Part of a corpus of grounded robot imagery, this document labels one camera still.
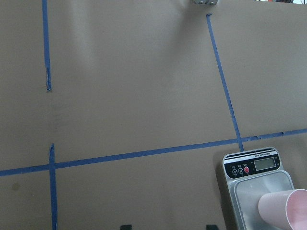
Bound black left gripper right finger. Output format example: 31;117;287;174
206;224;217;230

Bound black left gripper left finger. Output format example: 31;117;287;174
120;224;132;230

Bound pink paper cup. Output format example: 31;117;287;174
258;189;307;230

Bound silver digital kitchen scale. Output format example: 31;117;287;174
222;147;294;230

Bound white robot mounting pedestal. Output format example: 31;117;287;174
192;0;218;6

